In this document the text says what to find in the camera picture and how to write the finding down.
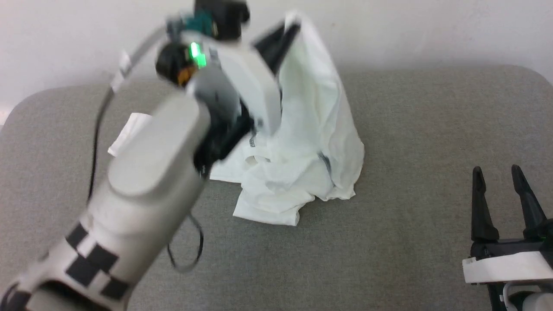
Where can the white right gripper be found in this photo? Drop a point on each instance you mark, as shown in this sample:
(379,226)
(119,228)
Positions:
(505,263)

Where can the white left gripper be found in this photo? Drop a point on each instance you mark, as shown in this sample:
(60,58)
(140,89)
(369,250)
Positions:
(250,82)

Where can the white t-shirt with black stitching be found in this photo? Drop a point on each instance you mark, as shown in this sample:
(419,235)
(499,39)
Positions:
(315,129)

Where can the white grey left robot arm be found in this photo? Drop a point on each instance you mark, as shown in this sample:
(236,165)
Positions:
(147,181)

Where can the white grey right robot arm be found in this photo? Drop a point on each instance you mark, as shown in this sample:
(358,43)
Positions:
(527,300)

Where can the grey fabric sofa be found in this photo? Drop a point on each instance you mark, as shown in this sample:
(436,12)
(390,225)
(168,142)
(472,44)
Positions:
(410,151)

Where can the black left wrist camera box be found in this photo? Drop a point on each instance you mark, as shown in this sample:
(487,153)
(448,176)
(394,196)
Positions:
(224,17)

